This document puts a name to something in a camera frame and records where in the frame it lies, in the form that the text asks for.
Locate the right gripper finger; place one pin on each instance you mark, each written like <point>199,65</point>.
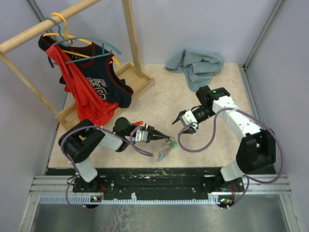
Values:
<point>190,129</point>
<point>181,117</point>

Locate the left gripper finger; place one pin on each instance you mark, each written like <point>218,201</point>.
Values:
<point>156,138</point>
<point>158,133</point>

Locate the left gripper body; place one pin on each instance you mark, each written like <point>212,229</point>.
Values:
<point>148,128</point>

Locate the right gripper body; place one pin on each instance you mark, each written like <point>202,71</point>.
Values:
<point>196,126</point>

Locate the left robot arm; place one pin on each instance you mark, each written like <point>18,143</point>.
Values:
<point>78,143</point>

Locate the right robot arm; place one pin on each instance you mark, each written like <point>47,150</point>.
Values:
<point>257,148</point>

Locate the light blue denim cloth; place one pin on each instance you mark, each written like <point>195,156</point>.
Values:
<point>198,66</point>

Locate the red shirt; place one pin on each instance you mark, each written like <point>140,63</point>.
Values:
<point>89,105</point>

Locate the navy basketball jersey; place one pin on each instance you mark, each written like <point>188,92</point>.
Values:
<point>100,73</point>

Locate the yellow clothes hanger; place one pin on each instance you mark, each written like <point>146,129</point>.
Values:
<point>68,40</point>

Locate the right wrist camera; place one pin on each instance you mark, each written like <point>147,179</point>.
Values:
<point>190,118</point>

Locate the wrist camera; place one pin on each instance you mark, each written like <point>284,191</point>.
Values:
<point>190,118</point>
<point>141,136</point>

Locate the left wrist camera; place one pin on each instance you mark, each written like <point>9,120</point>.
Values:
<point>141,136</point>

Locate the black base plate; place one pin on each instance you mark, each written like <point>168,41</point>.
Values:
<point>152,194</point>

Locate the white cable duct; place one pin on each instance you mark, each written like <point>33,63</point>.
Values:
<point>90,199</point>

